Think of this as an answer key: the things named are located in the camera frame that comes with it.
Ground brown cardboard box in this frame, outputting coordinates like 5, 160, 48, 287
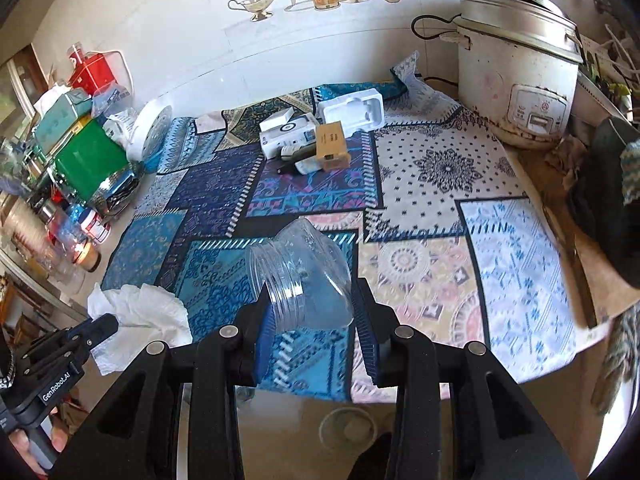
316, 122, 352, 172

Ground clear plastic jar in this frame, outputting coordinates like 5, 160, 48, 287
246, 218, 354, 333

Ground white plastic packaging tray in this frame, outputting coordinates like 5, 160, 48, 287
318, 89, 385, 138

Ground white printed product box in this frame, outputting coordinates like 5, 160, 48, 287
259, 115, 318, 159

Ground red label jar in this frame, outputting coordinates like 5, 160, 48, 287
76, 206, 111, 244

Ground red carton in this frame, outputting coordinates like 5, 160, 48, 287
67, 42, 116, 96

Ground green box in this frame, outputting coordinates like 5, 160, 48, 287
54, 119, 128, 202

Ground patterned patchwork cloth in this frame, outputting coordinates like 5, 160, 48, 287
89, 54, 577, 403

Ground small white box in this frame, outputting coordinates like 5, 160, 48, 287
259, 107, 294, 132

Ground person's left hand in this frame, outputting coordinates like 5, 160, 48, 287
9, 427, 68, 479

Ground teal tissue box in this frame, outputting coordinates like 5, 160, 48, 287
35, 88, 92, 154

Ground white round plate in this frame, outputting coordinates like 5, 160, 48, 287
126, 100, 172, 162

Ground white paper towel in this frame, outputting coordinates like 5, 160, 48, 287
87, 284, 193, 376

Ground lit candle jar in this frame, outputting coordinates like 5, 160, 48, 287
72, 240, 102, 272

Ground shiny foil bag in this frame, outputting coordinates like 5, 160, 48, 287
89, 162, 142, 218

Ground small dark dropper bottle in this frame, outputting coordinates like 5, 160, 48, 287
277, 160, 302, 176

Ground white rice cooker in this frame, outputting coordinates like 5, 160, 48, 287
440, 0, 582, 151

